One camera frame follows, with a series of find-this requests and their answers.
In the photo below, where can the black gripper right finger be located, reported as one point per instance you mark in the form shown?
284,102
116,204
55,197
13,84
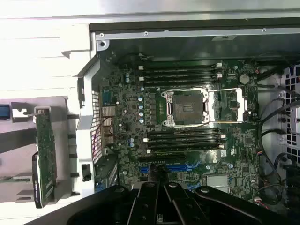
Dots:
211,204

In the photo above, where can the perforated metal drive cage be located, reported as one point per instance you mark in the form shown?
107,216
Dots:
289,77

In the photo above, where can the hard disk with blue caddy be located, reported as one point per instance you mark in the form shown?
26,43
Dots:
4,112

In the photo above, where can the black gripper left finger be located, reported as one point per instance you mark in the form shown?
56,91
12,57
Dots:
140,206

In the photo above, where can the green RAM stick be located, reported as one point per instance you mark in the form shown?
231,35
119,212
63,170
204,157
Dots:
14,178

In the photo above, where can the silver chipset heatsink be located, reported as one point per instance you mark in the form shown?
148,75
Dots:
216,182

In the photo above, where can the open black PC case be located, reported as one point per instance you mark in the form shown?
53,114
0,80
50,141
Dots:
86,93

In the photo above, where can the green motherboard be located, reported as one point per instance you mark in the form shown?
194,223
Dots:
131,98

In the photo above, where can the CPU socket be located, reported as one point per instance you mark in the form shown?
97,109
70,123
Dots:
186,107

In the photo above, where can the silver socket cover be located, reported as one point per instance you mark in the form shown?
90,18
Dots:
240,105

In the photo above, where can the grey parts rack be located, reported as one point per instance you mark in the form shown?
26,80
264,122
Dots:
63,145

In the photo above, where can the round coin battery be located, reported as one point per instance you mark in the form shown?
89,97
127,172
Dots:
244,79

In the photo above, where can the blue expansion slot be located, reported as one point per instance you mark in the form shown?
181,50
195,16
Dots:
175,168

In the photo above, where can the black RAM slot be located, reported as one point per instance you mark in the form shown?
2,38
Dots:
182,145
180,66
180,71
182,139
180,82
182,150
180,77
182,133

